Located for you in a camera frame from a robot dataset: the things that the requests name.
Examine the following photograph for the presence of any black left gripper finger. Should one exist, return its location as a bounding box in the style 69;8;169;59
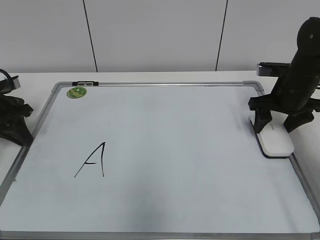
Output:
0;116;34;145

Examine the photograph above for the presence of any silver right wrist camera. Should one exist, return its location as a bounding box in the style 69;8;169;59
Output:
256;62;291;77

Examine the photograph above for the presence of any aluminium framed whiteboard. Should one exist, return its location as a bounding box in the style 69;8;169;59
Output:
0;81;320;240

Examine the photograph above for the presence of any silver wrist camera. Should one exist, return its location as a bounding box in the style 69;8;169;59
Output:
0;69;21;95
256;62;291;77

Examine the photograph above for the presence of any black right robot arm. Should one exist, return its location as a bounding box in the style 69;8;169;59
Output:
248;17;320;134

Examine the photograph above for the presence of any round green magnet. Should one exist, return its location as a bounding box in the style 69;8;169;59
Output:
66;86;88;99

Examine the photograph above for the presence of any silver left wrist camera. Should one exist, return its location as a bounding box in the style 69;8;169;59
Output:
0;69;21;95

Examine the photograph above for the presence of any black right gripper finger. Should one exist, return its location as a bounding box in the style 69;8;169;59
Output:
254;109;273;133
283;112;315;133

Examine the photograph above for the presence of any white whiteboard eraser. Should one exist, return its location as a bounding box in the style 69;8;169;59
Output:
254;111;295;159

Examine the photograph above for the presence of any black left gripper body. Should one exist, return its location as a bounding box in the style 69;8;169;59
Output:
0;95;33;124

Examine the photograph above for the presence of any black silver hanging clip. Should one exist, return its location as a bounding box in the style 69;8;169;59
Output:
71;81;99;86

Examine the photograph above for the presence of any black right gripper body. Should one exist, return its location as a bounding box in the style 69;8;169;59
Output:
248;57;320;116

